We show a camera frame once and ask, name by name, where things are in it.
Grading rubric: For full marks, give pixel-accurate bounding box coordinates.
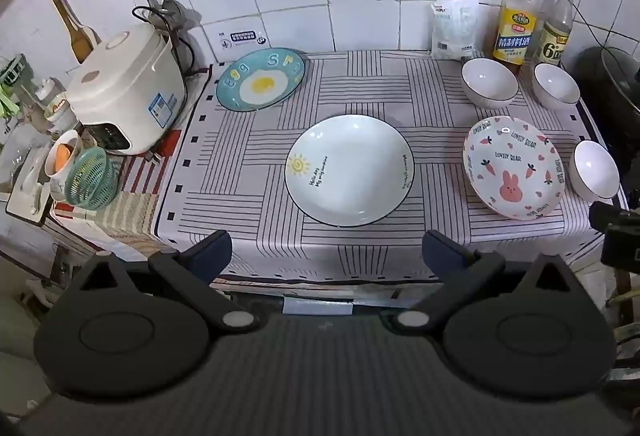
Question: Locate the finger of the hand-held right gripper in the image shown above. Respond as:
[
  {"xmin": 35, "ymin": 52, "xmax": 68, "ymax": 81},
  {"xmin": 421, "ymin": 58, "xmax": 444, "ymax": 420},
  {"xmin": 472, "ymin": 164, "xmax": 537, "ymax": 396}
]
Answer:
[{"xmin": 589, "ymin": 200, "xmax": 640, "ymax": 232}]

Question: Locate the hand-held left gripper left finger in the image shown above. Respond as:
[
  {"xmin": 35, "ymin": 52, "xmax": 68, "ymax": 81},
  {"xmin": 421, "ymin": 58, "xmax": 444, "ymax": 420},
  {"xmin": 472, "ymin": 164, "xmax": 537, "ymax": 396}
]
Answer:
[{"xmin": 75, "ymin": 230, "xmax": 261, "ymax": 332}]

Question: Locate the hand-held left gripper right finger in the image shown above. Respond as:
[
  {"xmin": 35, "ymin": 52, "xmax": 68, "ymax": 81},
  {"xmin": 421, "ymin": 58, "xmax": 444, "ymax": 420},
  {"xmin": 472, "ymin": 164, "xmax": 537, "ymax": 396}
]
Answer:
[{"xmin": 385, "ymin": 230, "xmax": 576, "ymax": 332}]

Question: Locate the white bowl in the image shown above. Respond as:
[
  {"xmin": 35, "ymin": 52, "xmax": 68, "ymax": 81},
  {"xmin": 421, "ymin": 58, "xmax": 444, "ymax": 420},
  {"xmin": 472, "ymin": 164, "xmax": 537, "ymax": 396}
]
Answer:
[
  {"xmin": 570, "ymin": 140, "xmax": 622, "ymax": 203},
  {"xmin": 532, "ymin": 62, "xmax": 581, "ymax": 111},
  {"xmin": 461, "ymin": 58, "xmax": 519, "ymax": 110}
]

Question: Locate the pink bunny print plate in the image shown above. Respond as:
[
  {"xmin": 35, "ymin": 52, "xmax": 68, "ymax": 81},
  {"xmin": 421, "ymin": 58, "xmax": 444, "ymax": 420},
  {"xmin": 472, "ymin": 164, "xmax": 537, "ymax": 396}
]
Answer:
[{"xmin": 463, "ymin": 115, "xmax": 566, "ymax": 221}]

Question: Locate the white plate with sun print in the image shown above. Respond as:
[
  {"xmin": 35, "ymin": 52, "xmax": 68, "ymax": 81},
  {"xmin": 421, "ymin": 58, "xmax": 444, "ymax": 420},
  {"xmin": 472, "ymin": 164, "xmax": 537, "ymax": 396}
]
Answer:
[{"xmin": 285, "ymin": 114, "xmax": 416, "ymax": 228}]

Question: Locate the blue egg print plate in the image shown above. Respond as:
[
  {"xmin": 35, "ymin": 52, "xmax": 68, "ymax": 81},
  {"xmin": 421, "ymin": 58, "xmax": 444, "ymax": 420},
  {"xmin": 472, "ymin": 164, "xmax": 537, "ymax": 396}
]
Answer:
[{"xmin": 216, "ymin": 47, "xmax": 307, "ymax": 113}]

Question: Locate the striped tablecloth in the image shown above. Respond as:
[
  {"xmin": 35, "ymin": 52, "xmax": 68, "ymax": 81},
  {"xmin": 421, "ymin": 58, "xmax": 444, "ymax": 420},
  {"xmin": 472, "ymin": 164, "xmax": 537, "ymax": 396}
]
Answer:
[{"xmin": 155, "ymin": 48, "xmax": 632, "ymax": 283}]

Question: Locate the red striped cloth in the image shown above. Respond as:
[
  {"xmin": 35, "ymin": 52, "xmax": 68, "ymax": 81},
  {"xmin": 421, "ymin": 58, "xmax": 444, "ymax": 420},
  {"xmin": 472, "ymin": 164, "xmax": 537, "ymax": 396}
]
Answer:
[{"xmin": 50, "ymin": 128, "xmax": 183, "ymax": 257}]

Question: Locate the glass pot lid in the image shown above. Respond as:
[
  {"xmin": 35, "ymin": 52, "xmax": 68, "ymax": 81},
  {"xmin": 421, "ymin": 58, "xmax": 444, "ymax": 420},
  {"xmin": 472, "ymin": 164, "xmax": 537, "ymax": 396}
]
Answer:
[{"xmin": 600, "ymin": 47, "xmax": 640, "ymax": 114}]

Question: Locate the black cooking pot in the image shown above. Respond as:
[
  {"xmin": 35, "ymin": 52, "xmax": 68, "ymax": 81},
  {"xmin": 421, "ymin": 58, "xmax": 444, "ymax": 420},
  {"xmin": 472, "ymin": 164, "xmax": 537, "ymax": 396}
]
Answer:
[{"xmin": 570, "ymin": 45, "xmax": 640, "ymax": 129}]

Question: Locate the green plastic basket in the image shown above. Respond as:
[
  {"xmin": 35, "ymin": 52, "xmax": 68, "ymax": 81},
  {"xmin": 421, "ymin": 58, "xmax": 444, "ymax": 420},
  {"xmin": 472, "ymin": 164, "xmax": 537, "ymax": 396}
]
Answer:
[{"xmin": 65, "ymin": 146, "xmax": 121, "ymax": 209}]

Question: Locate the white cup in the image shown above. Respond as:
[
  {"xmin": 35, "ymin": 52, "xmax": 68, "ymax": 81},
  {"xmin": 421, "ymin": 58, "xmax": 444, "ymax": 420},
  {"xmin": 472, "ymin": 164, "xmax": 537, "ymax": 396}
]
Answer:
[{"xmin": 44, "ymin": 130, "xmax": 83, "ymax": 179}]

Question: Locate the clear vinegar bottle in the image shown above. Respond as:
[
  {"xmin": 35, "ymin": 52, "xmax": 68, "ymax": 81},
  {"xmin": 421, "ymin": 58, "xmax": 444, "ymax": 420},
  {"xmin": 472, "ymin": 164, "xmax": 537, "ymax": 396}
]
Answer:
[{"xmin": 534, "ymin": 0, "xmax": 578, "ymax": 67}]

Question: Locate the white rice cooker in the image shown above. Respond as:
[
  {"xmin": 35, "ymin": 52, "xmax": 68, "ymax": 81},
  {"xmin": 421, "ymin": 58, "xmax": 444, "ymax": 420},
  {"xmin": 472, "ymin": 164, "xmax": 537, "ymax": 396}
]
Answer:
[{"xmin": 65, "ymin": 23, "xmax": 188, "ymax": 157}]

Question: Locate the white cutting board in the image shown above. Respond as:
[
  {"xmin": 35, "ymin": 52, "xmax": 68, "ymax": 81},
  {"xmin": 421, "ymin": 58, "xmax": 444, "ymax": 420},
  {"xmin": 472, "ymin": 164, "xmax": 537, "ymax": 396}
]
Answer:
[{"xmin": 5, "ymin": 156, "xmax": 57, "ymax": 228}]

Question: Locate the yellow label oil bottle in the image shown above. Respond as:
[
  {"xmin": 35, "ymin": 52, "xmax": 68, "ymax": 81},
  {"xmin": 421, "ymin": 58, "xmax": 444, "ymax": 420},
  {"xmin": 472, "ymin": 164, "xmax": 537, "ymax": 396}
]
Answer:
[{"xmin": 492, "ymin": 0, "xmax": 543, "ymax": 67}]

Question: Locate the white jar with red label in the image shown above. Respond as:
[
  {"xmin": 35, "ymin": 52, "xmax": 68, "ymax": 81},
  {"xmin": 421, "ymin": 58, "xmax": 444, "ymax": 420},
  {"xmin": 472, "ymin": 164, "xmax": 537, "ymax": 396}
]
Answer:
[{"xmin": 35, "ymin": 78, "xmax": 78, "ymax": 133}]

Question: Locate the white powder bag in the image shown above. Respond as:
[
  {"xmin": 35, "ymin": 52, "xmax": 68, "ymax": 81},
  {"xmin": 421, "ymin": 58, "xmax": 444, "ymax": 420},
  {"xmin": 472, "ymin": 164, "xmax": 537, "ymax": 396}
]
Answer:
[{"xmin": 431, "ymin": 0, "xmax": 480, "ymax": 62}]

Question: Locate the wooden spatula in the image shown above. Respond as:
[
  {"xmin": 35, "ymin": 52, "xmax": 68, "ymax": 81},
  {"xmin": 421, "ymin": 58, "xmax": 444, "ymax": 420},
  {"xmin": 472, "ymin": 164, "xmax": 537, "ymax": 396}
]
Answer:
[{"xmin": 39, "ymin": 0, "xmax": 98, "ymax": 64}]

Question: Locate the green plastic rack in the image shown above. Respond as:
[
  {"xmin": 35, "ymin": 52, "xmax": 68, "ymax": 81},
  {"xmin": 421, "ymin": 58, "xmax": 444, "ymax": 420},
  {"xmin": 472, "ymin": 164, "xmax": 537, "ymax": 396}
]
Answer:
[{"xmin": 0, "ymin": 55, "xmax": 30, "ymax": 118}]

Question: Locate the black rice cooker cable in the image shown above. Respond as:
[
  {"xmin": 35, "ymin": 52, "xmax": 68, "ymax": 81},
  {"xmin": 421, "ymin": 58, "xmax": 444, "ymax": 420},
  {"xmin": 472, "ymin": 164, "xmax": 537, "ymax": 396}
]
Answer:
[{"xmin": 132, "ymin": 6, "xmax": 197, "ymax": 79}]

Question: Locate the white wall sticker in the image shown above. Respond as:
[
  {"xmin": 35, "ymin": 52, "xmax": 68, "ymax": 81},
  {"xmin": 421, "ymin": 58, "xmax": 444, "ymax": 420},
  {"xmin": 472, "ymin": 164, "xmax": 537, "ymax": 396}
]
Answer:
[{"xmin": 218, "ymin": 28, "xmax": 268, "ymax": 51}]

